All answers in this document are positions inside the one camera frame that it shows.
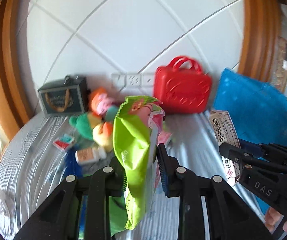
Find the green yellow duck plush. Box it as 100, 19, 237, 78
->
69, 112, 113, 153

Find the lime green snack bag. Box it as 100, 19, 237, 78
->
112, 95, 165, 230

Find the white barcode medicine box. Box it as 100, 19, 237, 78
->
209, 110, 241, 186

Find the white wall socket strip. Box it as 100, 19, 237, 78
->
110, 73, 154, 88

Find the dark green gift bag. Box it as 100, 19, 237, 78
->
38, 76, 90, 116

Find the person right hand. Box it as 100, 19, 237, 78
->
265, 207, 287, 232

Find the metal binder clip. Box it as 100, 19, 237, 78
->
63, 75, 74, 86

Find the red teal small packet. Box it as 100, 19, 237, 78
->
52, 134, 75, 152

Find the orange pink plush toy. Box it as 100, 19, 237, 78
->
89, 87, 119, 118

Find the blue plastic crate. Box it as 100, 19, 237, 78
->
212, 68, 287, 215

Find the lime green frog plush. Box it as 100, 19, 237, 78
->
78, 196, 128, 239

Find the red plastic handbag case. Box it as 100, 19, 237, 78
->
153, 55, 212, 114

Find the white medicine bottle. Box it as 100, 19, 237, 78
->
75, 147, 107, 165

